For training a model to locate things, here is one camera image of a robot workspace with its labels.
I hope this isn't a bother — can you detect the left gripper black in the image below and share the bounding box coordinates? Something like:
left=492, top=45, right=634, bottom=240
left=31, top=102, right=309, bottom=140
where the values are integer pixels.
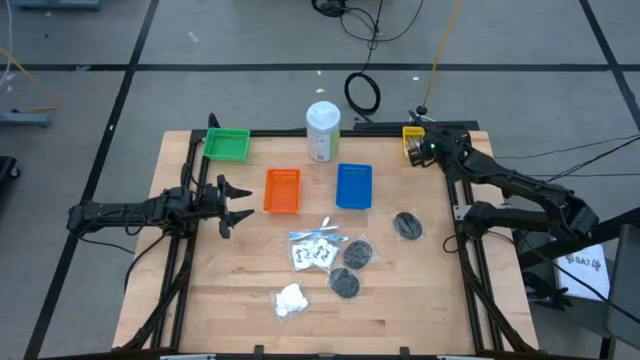
left=197, top=174, right=257, bottom=240

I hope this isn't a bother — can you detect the white vanity pack packet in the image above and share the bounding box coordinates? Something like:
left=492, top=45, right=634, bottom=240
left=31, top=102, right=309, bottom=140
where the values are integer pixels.
left=290, top=241, right=315, bottom=273
left=309, top=238, right=339, bottom=272

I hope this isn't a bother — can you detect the white cotton pads packet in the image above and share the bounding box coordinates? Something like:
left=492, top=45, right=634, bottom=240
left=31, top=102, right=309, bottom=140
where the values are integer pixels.
left=272, top=282, right=310, bottom=320

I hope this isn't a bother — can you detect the yellow plastic basket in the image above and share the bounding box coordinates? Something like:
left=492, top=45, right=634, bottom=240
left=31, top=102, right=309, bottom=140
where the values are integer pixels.
left=402, top=125, right=426, bottom=159

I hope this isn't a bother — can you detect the orange plastic basket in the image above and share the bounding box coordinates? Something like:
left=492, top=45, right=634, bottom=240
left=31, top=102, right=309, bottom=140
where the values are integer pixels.
left=263, top=168, right=302, bottom=215

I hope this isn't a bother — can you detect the green plastic basket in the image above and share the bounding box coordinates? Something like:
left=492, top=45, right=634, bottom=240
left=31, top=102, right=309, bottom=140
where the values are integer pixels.
left=202, top=127, right=251, bottom=163

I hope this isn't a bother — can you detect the blue plastic basket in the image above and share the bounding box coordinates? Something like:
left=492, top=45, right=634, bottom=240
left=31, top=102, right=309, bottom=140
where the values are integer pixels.
left=335, top=162, right=374, bottom=210

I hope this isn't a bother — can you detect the blue toothbrush in packet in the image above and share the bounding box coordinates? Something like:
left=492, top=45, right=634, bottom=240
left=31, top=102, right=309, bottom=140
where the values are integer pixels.
left=288, top=228, right=350, bottom=244

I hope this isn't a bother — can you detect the white wipes canister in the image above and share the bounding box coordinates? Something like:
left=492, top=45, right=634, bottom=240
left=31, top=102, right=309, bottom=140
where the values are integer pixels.
left=305, top=100, right=342, bottom=163

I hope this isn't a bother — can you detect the black stand foot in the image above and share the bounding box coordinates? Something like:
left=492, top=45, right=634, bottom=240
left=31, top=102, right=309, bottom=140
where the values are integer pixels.
left=522, top=272, right=574, bottom=312

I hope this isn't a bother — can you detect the black stand beam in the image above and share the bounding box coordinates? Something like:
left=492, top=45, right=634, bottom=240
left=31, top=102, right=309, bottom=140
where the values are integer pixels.
left=517, top=207, right=640, bottom=269

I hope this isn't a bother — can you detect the white printed cardboard box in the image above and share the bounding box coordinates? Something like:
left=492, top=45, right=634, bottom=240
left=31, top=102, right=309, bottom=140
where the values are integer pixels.
left=552, top=242, right=612, bottom=302

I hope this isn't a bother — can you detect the dark grey chair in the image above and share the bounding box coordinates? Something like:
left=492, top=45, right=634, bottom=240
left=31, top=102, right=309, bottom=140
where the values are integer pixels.
left=604, top=223, right=640, bottom=351

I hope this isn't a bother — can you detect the black caster base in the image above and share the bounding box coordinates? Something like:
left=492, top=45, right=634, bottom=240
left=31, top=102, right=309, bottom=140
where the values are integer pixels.
left=0, top=155, right=22, bottom=197

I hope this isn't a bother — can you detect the grey floor plate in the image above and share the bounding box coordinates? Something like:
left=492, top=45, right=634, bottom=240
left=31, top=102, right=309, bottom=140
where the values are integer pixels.
left=12, top=0, right=101, bottom=12

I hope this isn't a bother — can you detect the small black tripod mount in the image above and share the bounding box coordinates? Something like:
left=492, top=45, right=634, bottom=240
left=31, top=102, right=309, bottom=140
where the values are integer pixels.
left=407, top=104, right=436, bottom=124

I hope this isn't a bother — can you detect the black aluminium table frame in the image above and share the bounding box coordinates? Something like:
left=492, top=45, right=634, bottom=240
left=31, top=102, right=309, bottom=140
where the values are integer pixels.
left=119, top=112, right=539, bottom=360

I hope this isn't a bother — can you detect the yellow floor cable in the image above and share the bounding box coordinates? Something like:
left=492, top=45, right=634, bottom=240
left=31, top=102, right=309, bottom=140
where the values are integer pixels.
left=422, top=0, right=464, bottom=109

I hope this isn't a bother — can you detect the black coiled floor cable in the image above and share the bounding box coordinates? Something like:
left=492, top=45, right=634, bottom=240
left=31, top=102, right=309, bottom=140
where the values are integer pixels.
left=343, top=0, right=386, bottom=124

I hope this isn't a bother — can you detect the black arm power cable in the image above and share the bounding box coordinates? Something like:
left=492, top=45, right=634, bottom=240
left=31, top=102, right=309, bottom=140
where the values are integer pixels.
left=123, top=232, right=169, bottom=294

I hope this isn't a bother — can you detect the thin black looped cable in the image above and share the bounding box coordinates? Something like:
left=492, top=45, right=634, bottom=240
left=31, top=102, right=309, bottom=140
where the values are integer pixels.
left=338, top=0, right=426, bottom=51

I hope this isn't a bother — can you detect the thin black floor cable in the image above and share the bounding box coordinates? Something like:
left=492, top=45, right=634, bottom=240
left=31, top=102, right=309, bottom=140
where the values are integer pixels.
left=544, top=137, right=640, bottom=184
left=493, top=133, right=640, bottom=161
left=529, top=172, right=640, bottom=179

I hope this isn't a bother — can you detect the black cable bundle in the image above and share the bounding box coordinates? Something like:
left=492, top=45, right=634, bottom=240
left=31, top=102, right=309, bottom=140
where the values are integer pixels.
left=310, top=0, right=351, bottom=19

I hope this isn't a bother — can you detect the orange floor cable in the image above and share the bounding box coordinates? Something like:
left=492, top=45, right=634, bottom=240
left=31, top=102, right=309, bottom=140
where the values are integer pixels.
left=0, top=47, right=60, bottom=114

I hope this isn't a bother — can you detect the white floor cable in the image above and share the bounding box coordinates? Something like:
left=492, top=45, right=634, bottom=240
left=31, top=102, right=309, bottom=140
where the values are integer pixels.
left=0, top=0, right=15, bottom=94

